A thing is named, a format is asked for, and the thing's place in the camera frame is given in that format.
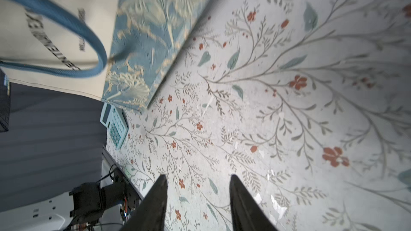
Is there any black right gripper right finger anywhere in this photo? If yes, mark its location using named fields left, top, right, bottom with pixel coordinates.
left=229, top=175, right=278, bottom=231

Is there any teal desk calculator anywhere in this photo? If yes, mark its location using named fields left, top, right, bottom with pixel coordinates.
left=100, top=103, right=128, bottom=150

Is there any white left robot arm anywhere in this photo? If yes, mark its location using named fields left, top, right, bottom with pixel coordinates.
left=1, top=182, right=104, bottom=231

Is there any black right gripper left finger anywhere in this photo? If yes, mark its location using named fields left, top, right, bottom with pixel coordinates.
left=120, top=174, right=168, bottom=231

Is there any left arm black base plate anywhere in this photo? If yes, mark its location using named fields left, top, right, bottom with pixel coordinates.
left=110, top=167, right=142, bottom=222

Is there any floral patterned table mat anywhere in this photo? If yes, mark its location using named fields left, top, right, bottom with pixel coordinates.
left=107, top=0, right=411, bottom=231

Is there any cream canvas tote bag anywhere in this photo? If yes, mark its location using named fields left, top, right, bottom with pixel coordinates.
left=1, top=0, right=210, bottom=110

